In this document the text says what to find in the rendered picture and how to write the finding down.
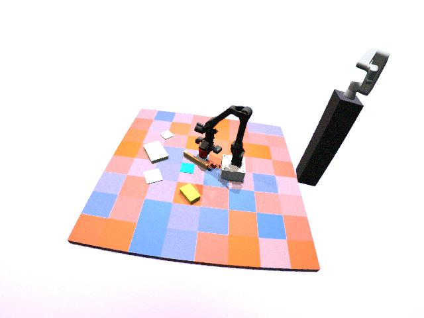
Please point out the yellow flat block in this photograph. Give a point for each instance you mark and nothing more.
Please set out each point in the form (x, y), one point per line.
(189, 193)

